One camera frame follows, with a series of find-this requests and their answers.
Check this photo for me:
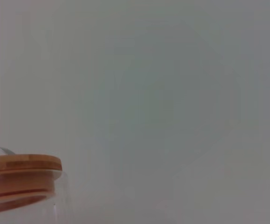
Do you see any round wooden jar lid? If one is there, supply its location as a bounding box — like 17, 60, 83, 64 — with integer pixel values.
0, 153, 63, 206

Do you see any clear glass dispenser jar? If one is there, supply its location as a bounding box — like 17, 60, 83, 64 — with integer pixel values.
0, 171, 76, 224

